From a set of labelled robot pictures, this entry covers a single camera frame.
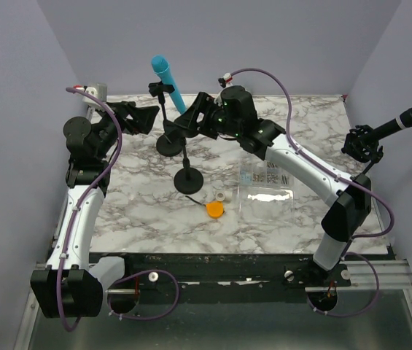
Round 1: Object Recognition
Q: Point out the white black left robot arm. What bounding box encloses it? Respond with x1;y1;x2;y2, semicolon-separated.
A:
30;101;160;318

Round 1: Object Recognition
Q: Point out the black fork clip mic stand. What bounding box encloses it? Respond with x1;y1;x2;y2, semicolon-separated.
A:
148;82;184;157

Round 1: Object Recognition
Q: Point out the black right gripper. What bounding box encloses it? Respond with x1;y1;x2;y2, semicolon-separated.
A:
174;93;241;141

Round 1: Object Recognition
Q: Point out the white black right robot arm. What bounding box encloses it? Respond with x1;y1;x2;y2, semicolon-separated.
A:
174;85;371;286

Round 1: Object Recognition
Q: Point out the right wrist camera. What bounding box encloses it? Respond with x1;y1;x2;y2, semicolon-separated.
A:
217;73;233;88

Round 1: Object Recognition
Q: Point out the black ring clip mic stand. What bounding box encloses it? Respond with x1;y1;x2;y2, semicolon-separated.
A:
166;120;203;195

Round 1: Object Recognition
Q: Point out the black microphone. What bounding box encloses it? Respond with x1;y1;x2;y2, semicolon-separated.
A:
362;107;412;143

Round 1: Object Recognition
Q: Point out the white plastic fitting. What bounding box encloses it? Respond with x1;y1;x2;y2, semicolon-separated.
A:
223;191;233;203

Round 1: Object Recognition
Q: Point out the clear plastic screw box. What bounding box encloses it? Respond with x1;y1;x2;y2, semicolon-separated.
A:
236;155;295;226

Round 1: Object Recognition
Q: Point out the blue microphone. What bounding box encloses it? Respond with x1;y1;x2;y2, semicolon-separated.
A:
151;55;187;114

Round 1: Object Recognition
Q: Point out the black shock mount mic stand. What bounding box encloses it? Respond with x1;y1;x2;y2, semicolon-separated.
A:
341;125;384;175

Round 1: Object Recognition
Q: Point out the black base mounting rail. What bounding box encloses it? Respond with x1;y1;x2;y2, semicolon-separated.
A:
108;253;351;306

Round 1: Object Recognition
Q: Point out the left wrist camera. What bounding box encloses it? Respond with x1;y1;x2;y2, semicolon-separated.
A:
73;82;108;103

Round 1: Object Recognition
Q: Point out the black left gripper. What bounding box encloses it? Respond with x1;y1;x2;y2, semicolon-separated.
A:
95;100;158;159

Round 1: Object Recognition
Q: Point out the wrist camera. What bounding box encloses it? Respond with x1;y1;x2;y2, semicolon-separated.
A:
73;82;108;103
217;73;233;88

